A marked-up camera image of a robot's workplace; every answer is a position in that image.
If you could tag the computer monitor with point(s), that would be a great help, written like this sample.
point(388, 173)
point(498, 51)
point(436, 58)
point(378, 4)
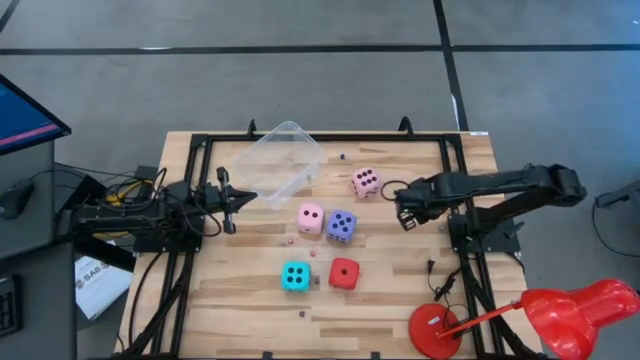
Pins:
point(25, 120)

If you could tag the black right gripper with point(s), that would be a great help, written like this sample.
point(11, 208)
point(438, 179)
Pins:
point(425, 197)

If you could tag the grey side desk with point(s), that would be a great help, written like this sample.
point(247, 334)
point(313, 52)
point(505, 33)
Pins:
point(45, 300)

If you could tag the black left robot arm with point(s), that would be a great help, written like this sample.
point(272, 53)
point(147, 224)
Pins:
point(115, 217)

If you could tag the clear plastic container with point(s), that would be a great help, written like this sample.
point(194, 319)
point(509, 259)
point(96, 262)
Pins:
point(280, 160)

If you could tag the black computer mouse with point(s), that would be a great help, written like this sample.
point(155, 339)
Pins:
point(15, 200)

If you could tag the black table clamp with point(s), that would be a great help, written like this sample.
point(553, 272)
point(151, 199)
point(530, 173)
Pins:
point(252, 127)

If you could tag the large purple foam die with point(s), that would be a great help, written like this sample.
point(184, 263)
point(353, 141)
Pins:
point(342, 226)

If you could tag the black keyboard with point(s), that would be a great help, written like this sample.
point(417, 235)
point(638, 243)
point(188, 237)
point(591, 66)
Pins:
point(10, 305)

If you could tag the red desk lamp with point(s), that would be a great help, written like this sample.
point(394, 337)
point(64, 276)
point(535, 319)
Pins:
point(575, 315)

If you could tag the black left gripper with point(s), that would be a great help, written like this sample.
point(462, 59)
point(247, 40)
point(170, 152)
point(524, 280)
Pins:
point(212, 197)

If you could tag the black power adapter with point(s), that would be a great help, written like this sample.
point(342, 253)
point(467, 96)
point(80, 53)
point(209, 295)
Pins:
point(146, 173)

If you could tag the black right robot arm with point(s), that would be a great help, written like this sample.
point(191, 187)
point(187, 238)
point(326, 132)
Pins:
point(500, 185)

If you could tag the large teal foam die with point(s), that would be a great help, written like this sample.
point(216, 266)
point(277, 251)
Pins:
point(296, 276)

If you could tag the white printed booklet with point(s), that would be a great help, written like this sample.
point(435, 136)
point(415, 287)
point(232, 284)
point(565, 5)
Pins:
point(100, 290)

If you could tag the large pink foam die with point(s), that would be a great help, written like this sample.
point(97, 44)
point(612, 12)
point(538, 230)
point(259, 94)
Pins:
point(365, 183)
point(311, 218)

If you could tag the black metal table frame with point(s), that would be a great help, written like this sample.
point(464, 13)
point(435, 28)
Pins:
point(325, 136)

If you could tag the large red foam die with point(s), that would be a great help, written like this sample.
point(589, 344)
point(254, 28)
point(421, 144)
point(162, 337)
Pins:
point(344, 273)

